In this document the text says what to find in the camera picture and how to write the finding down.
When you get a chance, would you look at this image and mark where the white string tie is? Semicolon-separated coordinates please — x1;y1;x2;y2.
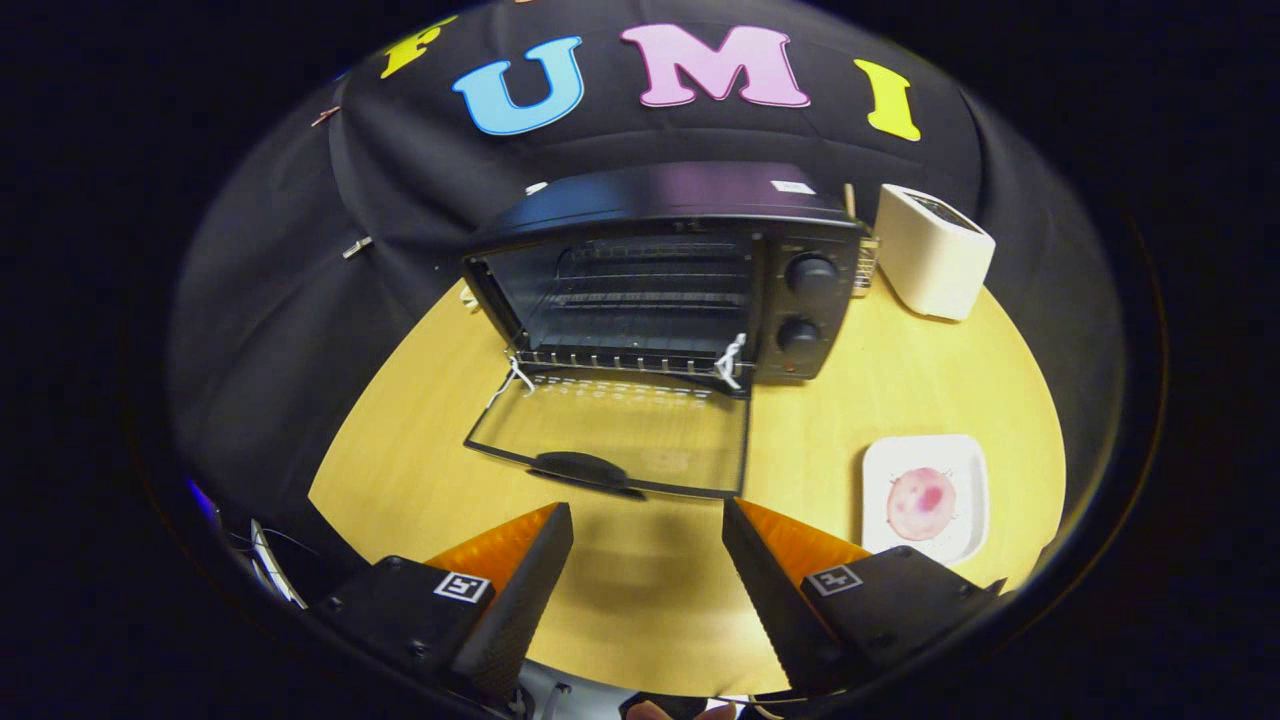
488;355;536;409
714;333;749;391

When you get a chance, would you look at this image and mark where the pink round meat slice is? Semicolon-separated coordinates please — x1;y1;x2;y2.
887;467;958;542

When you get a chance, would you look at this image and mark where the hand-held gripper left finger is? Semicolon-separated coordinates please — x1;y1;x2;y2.
310;502;574;701

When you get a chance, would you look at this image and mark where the white pop-up toaster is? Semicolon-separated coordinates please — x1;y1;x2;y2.
875;183;997;323

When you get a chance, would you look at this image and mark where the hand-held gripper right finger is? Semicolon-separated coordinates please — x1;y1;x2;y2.
722;497;1006;696

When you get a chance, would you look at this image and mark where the white square plate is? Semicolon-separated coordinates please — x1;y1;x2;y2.
862;434;991;567

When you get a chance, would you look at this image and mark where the black toaster oven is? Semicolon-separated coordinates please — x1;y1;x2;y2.
462;162;869;501

